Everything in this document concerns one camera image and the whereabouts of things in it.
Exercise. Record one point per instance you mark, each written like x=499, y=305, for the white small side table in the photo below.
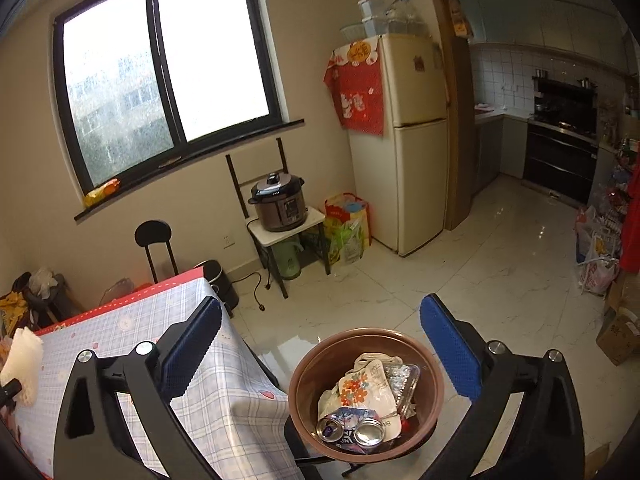
x=310, y=235

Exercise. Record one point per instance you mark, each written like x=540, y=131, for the green kettle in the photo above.
x=286, y=255

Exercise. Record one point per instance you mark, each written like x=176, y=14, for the black electric pressure cooker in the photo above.
x=279, y=201

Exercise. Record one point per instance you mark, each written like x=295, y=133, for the black framed window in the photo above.
x=146, y=86

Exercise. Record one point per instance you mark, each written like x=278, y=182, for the colourful shopping bag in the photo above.
x=346, y=227

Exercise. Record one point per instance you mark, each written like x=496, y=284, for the red fridge cover cloth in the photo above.
x=354, y=79

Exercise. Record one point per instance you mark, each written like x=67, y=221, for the yellow clothes pile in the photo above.
x=15, y=310

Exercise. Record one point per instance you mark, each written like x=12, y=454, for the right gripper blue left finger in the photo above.
x=183, y=346

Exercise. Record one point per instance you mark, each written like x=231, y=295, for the cream two-door refrigerator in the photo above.
x=403, y=174

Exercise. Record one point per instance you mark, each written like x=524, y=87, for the crushed red drink can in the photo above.
x=354, y=430

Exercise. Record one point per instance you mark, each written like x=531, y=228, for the black kitchen stove unit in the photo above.
x=561, y=143

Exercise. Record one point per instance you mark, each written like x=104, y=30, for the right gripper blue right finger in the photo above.
x=457, y=356

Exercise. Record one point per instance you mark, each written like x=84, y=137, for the brown round trash bin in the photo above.
x=372, y=368

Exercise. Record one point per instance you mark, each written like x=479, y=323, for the cardboard box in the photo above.
x=619, y=335

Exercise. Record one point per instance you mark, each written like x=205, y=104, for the yellow orange snack bag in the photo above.
x=99, y=194

